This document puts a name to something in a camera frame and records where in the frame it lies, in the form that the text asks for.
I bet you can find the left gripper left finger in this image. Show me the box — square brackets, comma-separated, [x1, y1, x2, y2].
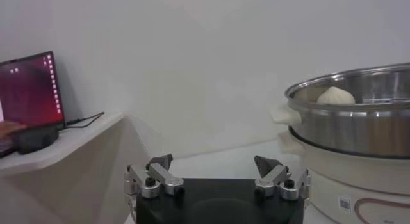
[124, 153, 186, 199]

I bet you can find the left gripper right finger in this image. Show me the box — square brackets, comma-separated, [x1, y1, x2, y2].
[254, 155, 311, 201]

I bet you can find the white steamed baozi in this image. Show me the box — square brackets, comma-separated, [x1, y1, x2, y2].
[316, 86, 356, 105]

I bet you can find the steel perforated steamer basket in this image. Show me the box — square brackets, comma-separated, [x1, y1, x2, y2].
[284, 63, 410, 159]

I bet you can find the person's bare hand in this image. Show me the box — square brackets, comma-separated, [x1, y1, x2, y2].
[0, 121, 27, 140]

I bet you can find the white electric cooker pot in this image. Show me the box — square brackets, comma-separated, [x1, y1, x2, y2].
[272, 103, 410, 224]

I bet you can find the white rounded side table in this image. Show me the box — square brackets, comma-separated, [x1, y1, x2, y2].
[0, 111, 151, 224]

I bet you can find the black laptop with dock icons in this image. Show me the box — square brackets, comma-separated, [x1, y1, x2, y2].
[0, 51, 67, 157]

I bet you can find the black laptop charger cable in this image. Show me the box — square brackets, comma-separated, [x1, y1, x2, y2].
[65, 111, 106, 129]

